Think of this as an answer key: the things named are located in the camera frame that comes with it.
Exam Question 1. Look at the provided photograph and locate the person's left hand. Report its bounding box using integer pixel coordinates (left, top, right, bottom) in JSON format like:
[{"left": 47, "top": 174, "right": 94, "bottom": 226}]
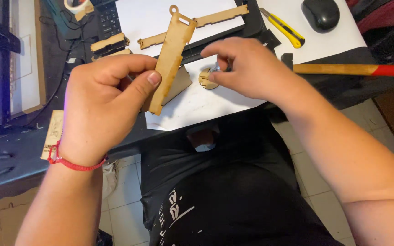
[{"left": 58, "top": 54, "right": 162, "bottom": 167}]

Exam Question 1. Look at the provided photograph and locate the person's right hand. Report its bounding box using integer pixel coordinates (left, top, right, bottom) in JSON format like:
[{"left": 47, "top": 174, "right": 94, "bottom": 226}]
[{"left": 200, "top": 37, "right": 307, "bottom": 110}]

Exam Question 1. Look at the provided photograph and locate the small shiny metal part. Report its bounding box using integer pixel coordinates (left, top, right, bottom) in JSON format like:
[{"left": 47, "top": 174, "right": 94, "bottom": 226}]
[{"left": 211, "top": 60, "right": 232, "bottom": 73}]

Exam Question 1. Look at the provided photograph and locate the long wooden laser-cut panel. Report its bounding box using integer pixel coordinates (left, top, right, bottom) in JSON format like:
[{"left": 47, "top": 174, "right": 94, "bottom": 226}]
[{"left": 142, "top": 5, "right": 197, "bottom": 116}]

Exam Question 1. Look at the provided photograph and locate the small black packet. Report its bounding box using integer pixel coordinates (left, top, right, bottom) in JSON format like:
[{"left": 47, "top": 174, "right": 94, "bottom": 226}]
[{"left": 259, "top": 29, "right": 282, "bottom": 49}]

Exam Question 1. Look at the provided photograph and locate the round wooden disc piece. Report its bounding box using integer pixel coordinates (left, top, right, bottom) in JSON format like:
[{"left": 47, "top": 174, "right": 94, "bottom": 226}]
[{"left": 198, "top": 67, "right": 220, "bottom": 90}]

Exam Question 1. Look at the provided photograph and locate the engraved wooden tag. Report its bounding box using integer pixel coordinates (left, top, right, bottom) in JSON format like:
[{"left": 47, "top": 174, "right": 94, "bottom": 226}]
[{"left": 40, "top": 110, "right": 65, "bottom": 160}]

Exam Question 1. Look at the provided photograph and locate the yellow utility knife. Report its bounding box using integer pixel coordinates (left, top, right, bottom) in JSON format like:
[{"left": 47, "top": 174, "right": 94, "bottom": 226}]
[{"left": 259, "top": 8, "right": 306, "bottom": 49}]

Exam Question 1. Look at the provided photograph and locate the large white paper sheet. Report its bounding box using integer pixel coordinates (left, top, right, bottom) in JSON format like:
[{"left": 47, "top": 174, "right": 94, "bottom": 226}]
[{"left": 144, "top": 55, "right": 268, "bottom": 132}]

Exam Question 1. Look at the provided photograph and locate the small wooden notched block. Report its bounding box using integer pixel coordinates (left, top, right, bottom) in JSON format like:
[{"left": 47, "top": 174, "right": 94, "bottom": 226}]
[{"left": 90, "top": 32, "right": 130, "bottom": 56}]

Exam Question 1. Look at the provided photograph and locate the long notched wooden strip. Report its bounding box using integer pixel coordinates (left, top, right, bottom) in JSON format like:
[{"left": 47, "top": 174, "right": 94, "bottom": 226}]
[{"left": 137, "top": 4, "right": 249, "bottom": 50}]

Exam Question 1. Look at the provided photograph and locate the white mouse pad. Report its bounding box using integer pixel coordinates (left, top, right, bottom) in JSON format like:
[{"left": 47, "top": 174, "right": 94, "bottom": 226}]
[{"left": 256, "top": 0, "right": 368, "bottom": 65}]

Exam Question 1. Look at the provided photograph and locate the black computer mouse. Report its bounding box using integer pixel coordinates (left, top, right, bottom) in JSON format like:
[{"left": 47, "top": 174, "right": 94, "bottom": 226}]
[{"left": 301, "top": 0, "right": 340, "bottom": 34}]

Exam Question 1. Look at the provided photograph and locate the roll of white tape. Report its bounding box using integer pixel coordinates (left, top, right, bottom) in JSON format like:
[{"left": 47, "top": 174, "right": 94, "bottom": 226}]
[{"left": 64, "top": 0, "right": 94, "bottom": 15}]

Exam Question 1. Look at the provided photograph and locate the person's black shirt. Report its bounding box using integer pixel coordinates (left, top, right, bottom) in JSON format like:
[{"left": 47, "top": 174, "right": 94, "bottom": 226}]
[{"left": 140, "top": 109, "right": 345, "bottom": 246}]

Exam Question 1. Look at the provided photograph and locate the red braided bracelet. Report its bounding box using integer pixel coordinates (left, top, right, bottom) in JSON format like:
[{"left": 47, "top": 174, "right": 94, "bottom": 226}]
[{"left": 47, "top": 140, "right": 108, "bottom": 172}]

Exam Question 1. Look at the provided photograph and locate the hammer with red-tipped wooden handle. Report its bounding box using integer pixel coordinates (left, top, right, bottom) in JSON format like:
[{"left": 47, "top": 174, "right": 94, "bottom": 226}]
[{"left": 280, "top": 53, "right": 394, "bottom": 77}]

